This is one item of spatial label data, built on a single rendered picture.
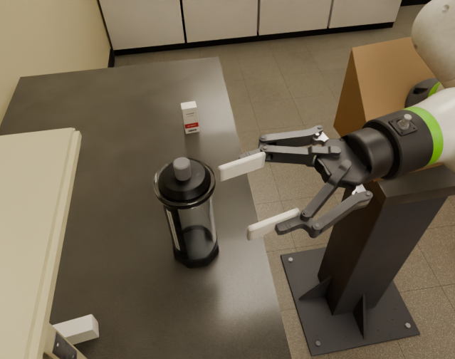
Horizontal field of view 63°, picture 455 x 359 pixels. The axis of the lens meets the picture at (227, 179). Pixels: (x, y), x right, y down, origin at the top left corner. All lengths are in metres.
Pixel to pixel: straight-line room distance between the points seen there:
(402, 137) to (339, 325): 1.32
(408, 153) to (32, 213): 0.47
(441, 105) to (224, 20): 2.80
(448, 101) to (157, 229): 0.62
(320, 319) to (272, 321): 1.03
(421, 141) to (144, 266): 0.57
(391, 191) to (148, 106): 0.74
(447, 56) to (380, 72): 0.21
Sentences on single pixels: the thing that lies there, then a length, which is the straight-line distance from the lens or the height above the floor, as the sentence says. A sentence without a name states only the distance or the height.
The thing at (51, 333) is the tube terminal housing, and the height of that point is 1.24.
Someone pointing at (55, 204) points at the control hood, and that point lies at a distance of 0.19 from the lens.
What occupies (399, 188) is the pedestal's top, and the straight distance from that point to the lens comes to 1.00.
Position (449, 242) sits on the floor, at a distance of 2.20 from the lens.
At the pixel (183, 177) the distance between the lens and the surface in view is 0.62.
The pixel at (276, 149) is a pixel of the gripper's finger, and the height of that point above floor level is 1.28.
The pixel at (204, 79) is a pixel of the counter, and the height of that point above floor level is 0.94.
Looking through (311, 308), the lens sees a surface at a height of 0.01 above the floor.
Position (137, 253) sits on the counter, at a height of 0.94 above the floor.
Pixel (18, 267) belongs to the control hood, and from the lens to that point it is 0.18.
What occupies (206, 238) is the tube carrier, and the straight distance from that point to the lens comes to 0.73.
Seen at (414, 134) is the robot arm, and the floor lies 1.30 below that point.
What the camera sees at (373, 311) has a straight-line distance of 1.85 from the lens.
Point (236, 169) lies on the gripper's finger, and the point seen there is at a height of 1.27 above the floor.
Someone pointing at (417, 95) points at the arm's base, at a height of 1.10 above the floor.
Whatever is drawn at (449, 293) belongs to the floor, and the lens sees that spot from 2.04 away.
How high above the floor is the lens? 1.64
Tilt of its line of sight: 48 degrees down
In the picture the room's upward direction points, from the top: 3 degrees counter-clockwise
